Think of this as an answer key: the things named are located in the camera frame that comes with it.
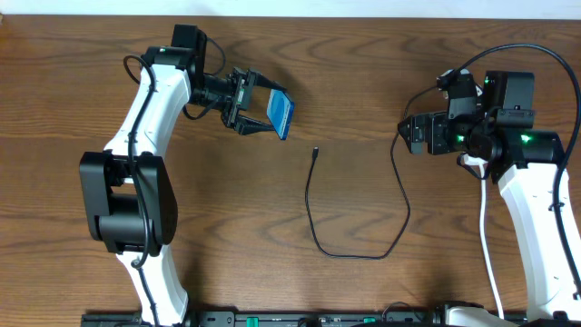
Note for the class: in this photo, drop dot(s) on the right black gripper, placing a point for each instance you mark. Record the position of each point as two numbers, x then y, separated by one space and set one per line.
429 133

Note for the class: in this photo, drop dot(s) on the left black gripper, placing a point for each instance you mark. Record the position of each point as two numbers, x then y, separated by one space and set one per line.
239 98

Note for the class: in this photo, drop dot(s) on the blue Galaxy smartphone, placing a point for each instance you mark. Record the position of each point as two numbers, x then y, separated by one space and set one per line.
280 110

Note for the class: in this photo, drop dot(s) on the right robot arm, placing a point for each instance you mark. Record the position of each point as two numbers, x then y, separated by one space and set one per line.
493 123

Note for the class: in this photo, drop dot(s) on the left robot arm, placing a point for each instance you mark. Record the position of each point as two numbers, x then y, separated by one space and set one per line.
128 196

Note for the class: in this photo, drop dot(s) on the white power strip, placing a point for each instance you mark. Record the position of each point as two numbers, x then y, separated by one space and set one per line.
463 99

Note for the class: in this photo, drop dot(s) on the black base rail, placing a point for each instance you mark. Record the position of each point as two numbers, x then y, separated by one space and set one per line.
232 319

